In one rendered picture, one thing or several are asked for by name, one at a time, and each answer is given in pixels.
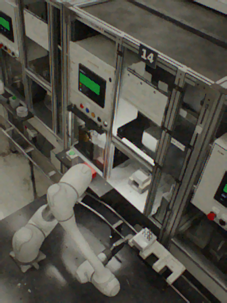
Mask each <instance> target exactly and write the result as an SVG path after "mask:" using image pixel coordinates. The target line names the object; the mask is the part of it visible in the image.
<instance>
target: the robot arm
mask: <svg viewBox="0 0 227 303"><path fill-rule="evenodd" d="M91 179H92V172H91V169H90V168H89V167H88V166H86V165H84V164H77V165H75V166H73V167H71V168H70V169H69V170H68V171H67V173H66V174H65V175H64V176H63V177H62V178H61V180H60V182H59V183H56V184H53V185H52V186H50V187H49V188H48V190H47V201H48V204H47V205H44V206H42V207H40V208H39V209H38V210H37V211H36V212H35V214H34V215H33V217H32V218H31V219H30V220H29V222H28V223H27V225H26V226H24V227H21V228H19V229H18V230H17V231H16V232H15V233H14V235H13V238H12V248H13V252H10V254H9V255H10V257H12V258H13V259H14V260H15V262H16V264H17V265H18V266H19V267H20V270H21V272H22V273H25V272H26V271H27V270H28V269H29V268H31V267H32V266H33V267H34V268H35V269H36V270H39V269H40V267H39V265H38V263H39V262H40V261H42V260H45V259H46V258H45V255H44V254H43V253H42V252H41V251H40V247H41V245H42V242H43V240H44V239H45V238H46V236H48V234H50V232H51V231H52V230H53V228H54V227H55V225H56V224H57V223H58V222H59V223H60V225H61V226H62V227H63V228H64V229H65V231H66V233H67V234H68V235H69V237H70V239H71V240H72V241H73V242H74V244H75V245H76V247H78V249H79V250H80V251H81V252H82V255H83V256H84V257H85V258H86V260H85V261H84V262H83V263H82V264H81V265H80V266H79V267H78V268H77V270H76V272H75V276H76V278H77V280H78V281H79V282H80V283H86V282H87V281H89V282H91V283H92V284H93V285H94V286H95V287H96V288H97V289H98V290H99V291H100V292H101V293H103V294H105V295H106V296H109V297H112V296H115V295H116V294H117V293H118V292H119V290H120V283H119V281H118V280H117V279H116V277H115V275H113V274H112V272H111V271H110V270H109V269H108V268H105V266H106V265H107V264H108V262H109V261H110V260H111V259H112V258H113V257H114V256H115V255H116V254H117V253H118V252H119V251H120V250H121V249H122V248H123V247H124V246H125V244H127V242H128V241H129V240H130V239H132V238H133V236H131V234H129V235H127V237H126V238H124V239H121V240H119V241H118V242H116V243H114V244H112V246H113V247H111V248H110V249H104V250H103V251H102V252H98V253H97V254H95V253H94V251H93V250H92V248H90V246H89V245H88V243H87V242H86V241H85V239H84V237H83V236H82V235H81V233H80V231H79V230H78V227H77V224H76V219H75V214H74V209H73V207H74V205H75V202H76V200H77V199H78V198H79V197H80V196H81V195H82V194H83V193H84V191H85V190H86V188H87V187H88V185H89V184H90V182H91Z"/></svg>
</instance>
